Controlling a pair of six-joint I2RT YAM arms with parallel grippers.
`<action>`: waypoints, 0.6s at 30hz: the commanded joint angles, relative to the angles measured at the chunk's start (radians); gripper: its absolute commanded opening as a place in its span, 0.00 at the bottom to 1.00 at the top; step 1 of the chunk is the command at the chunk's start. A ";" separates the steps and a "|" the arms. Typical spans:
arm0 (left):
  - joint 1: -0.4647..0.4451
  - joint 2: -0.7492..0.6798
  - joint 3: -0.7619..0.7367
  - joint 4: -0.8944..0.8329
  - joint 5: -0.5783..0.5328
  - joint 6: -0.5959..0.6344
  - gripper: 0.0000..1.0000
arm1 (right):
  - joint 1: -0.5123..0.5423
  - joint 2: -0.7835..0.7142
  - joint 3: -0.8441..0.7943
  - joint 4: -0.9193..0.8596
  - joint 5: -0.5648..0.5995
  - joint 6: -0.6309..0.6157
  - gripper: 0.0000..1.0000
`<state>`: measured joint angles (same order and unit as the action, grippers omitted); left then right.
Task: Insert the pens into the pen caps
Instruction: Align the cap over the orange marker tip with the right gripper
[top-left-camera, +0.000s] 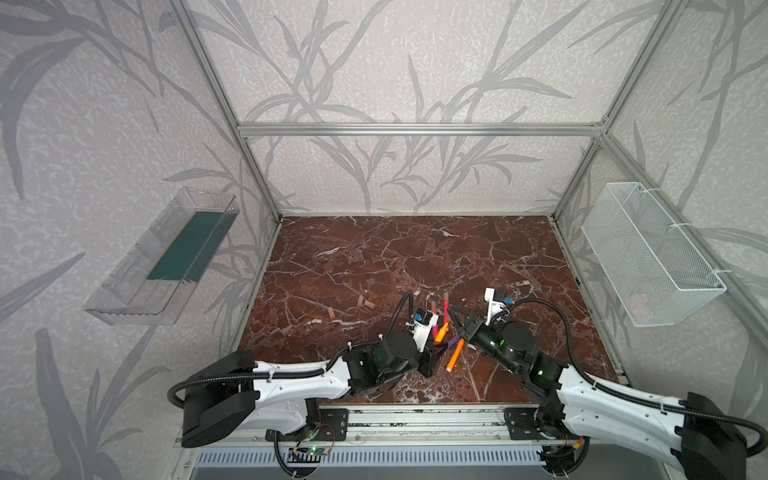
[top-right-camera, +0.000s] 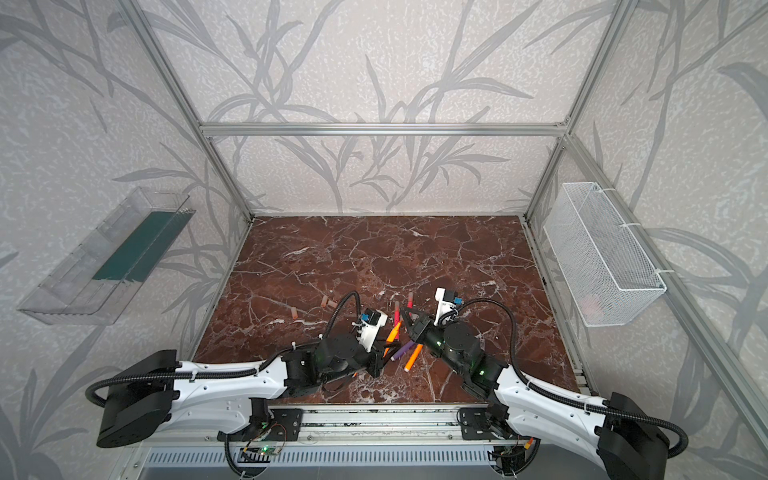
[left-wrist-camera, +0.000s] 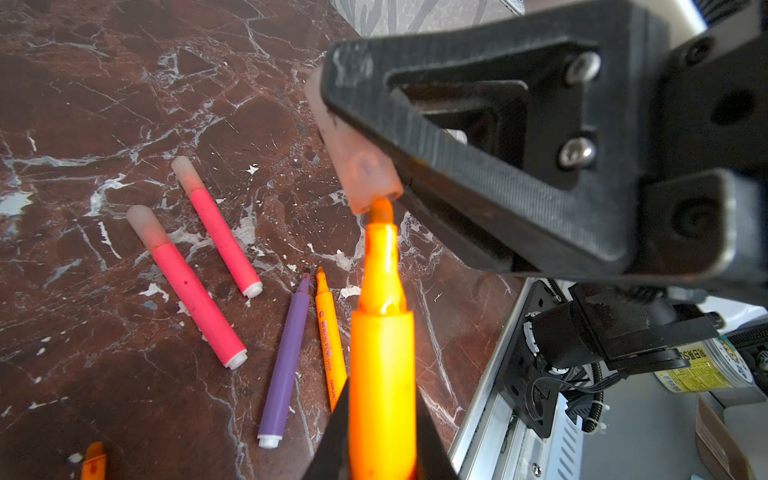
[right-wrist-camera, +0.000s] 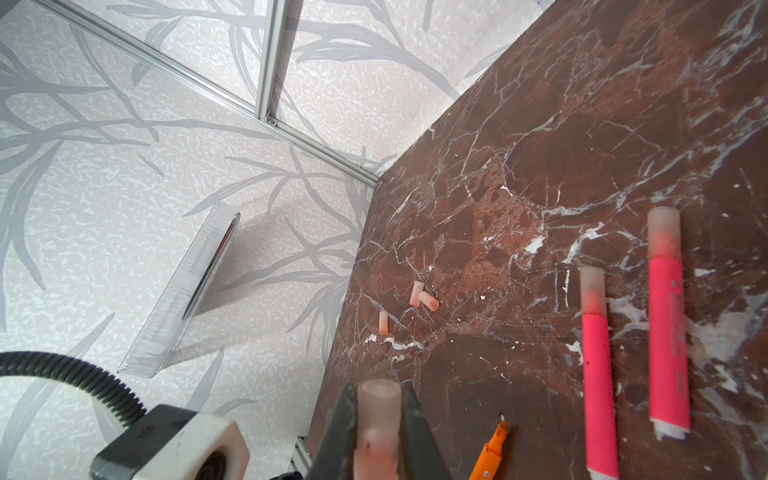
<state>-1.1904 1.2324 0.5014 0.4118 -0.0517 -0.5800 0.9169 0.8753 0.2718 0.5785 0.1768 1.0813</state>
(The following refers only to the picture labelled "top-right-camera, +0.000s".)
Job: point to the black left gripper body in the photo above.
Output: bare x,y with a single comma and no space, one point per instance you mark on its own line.
372,362

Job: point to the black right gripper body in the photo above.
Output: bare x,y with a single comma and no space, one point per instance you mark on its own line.
420,327

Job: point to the orange pen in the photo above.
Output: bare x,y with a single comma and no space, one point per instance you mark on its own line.
393,335
413,357

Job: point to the thick pink marker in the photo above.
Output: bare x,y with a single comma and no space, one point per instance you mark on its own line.
396,317

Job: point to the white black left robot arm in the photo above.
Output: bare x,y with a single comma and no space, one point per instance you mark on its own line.
162,393

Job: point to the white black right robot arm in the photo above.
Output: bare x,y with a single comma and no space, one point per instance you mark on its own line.
614,433

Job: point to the purple marker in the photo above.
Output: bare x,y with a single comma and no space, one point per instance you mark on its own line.
403,350

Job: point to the horizontal aluminium crossbar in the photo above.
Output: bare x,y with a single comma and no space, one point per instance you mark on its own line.
383,129

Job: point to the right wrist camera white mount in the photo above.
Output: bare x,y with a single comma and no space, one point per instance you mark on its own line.
448,303

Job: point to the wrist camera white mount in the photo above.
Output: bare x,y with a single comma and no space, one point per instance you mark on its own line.
448,303
366,331

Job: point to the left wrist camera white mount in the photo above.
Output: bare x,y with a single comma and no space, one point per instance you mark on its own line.
366,331

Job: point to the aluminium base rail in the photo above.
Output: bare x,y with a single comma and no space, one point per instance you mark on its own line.
420,424

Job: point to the white wire mesh basket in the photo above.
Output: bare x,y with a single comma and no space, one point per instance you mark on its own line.
610,276

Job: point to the clear plastic wall tray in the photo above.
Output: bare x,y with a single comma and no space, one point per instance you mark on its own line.
95,283

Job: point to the aluminium frame post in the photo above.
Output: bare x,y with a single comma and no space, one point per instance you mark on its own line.
136,19

